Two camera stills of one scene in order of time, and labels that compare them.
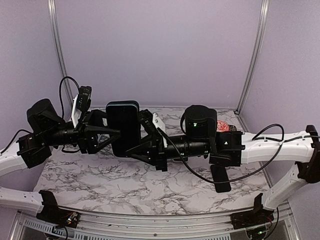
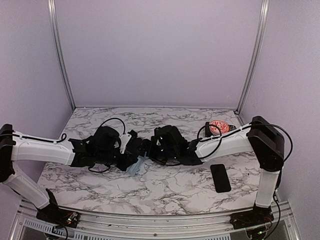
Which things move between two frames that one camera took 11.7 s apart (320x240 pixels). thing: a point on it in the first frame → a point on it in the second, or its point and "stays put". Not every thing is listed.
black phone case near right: (219, 174) stays put
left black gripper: (91, 137) → (126, 162)
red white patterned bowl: (222, 126) stays put
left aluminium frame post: (53, 16) stays put
